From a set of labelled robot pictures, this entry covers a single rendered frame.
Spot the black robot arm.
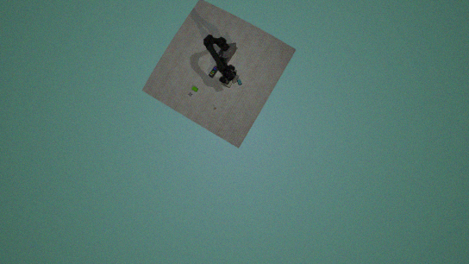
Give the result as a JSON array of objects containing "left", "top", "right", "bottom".
[{"left": 203, "top": 34, "right": 236, "bottom": 81}]

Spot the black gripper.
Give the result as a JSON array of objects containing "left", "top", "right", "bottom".
[{"left": 219, "top": 65, "right": 235, "bottom": 84}]

